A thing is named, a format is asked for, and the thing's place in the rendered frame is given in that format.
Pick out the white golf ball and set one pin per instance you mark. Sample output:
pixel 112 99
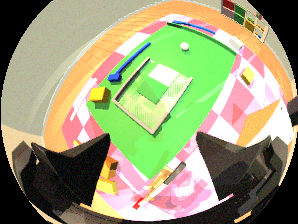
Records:
pixel 184 46

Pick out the green putting mat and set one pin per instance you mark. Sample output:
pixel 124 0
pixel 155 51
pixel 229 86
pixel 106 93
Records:
pixel 207 62

